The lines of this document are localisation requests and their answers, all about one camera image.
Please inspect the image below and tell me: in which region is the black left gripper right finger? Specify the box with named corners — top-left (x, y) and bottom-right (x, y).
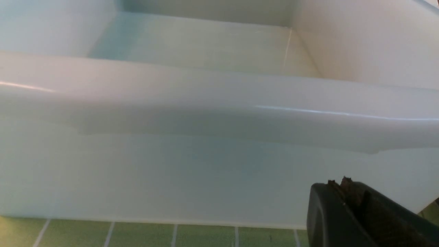
top-left (328, 177), bottom-right (438, 247)

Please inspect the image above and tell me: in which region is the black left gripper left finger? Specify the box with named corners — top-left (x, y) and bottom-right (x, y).
top-left (306, 183), bottom-right (377, 247)

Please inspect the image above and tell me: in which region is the large white plastic tub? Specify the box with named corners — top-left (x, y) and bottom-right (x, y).
top-left (0, 0), bottom-right (438, 228)

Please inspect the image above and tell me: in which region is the green tiled table mat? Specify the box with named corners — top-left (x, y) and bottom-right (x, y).
top-left (0, 199), bottom-right (439, 247)

